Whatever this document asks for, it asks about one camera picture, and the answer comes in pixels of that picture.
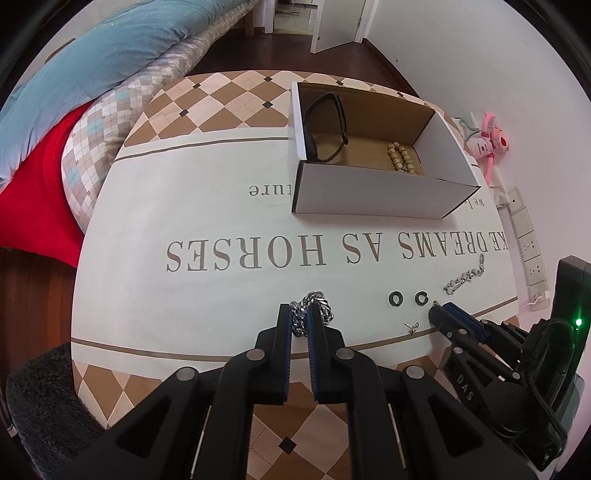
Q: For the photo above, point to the pink plush toy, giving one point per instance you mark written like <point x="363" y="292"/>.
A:
<point x="490" y="141"/>

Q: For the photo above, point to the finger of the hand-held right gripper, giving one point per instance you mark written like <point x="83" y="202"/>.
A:
<point x="443" y="323"/>
<point x="461" y="315"/>

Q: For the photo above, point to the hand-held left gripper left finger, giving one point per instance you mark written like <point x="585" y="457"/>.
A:
<point x="286" y="325"/>

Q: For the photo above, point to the blue blanket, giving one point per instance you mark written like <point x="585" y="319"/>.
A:
<point x="101" y="60"/>

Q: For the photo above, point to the white cardboard box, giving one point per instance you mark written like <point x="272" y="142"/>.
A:
<point x="369" y="196"/>

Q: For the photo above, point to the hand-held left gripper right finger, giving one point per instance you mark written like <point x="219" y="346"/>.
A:
<point x="314" y="327"/>

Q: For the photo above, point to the red blanket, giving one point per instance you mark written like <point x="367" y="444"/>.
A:
<point x="41" y="184"/>

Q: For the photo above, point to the checked quilt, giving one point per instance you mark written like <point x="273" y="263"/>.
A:
<point x="106" y="134"/>

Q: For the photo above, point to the white wall socket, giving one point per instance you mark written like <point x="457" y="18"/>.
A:
<point x="528" y="248"/>
<point x="535" y="272"/>

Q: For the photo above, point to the white door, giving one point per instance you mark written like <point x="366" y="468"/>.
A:
<point x="339" y="21"/>

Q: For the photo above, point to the printed checkered tablecloth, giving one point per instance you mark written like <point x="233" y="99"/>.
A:
<point x="207" y="194"/>

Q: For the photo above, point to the small silver earring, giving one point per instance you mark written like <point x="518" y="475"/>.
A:
<point x="412" y="326"/>

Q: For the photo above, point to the black glasses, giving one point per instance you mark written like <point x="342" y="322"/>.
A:
<point x="341" y="120"/>

